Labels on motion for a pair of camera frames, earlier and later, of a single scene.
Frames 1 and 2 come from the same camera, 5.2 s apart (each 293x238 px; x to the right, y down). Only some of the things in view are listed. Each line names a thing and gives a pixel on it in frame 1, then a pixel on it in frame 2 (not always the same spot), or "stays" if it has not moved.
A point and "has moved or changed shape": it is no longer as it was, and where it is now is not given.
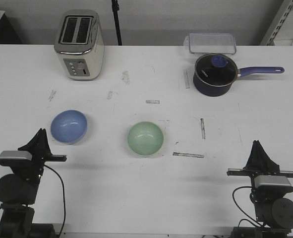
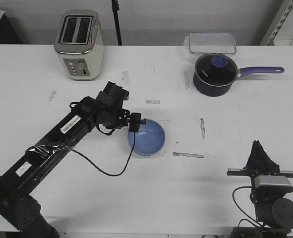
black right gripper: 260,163 stays
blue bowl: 69,127 has moved or changed shape
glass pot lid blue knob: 216,70 stays
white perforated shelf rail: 284,10 stays
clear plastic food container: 210,43 stays
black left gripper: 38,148 → 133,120
